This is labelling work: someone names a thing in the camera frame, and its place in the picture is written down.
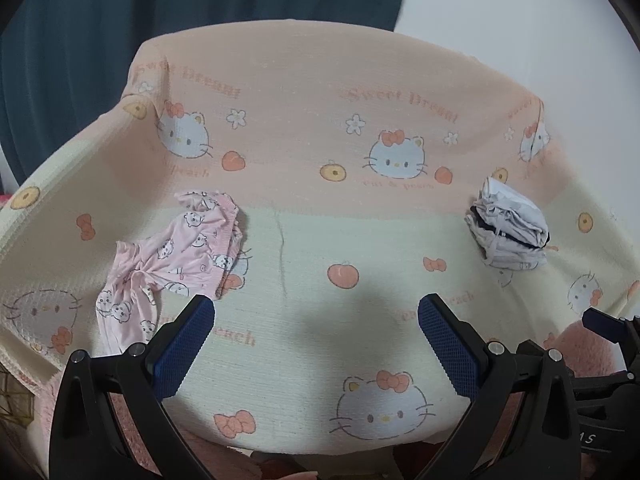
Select dark blue curtain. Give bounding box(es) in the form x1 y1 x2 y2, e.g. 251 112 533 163
0 0 412 196

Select pink fluffy blanket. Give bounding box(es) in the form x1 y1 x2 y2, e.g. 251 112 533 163
27 321 640 480

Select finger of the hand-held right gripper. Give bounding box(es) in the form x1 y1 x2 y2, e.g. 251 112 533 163
582 307 627 344

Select folded grey white clothes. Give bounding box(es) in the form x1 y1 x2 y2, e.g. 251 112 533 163
465 176 552 272

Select pink cartoon print pajama pants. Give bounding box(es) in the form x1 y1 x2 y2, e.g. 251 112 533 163
96 190 247 356

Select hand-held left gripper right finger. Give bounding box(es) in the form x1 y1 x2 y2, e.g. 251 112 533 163
417 294 582 480

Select peach cream cat printed blanket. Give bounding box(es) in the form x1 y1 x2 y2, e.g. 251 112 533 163
0 19 640 456

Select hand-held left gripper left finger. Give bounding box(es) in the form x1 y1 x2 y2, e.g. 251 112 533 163
48 294 217 480

